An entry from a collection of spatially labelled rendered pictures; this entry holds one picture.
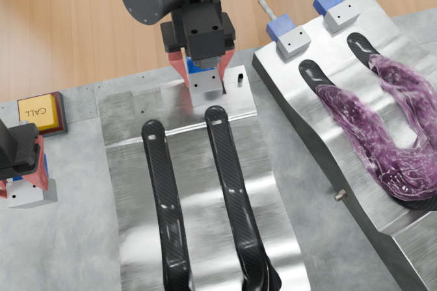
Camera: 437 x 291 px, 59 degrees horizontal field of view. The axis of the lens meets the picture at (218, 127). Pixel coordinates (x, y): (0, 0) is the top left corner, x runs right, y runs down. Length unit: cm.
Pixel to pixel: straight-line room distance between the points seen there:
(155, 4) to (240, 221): 34
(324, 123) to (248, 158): 14
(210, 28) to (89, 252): 46
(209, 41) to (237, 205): 28
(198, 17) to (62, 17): 46
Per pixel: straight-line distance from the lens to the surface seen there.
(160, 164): 65
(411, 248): 67
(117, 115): 68
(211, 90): 61
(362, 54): 79
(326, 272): 74
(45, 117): 78
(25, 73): 87
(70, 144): 79
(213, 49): 48
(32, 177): 56
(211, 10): 51
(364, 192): 69
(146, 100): 71
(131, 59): 81
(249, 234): 61
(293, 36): 73
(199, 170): 64
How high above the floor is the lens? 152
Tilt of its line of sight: 75 degrees down
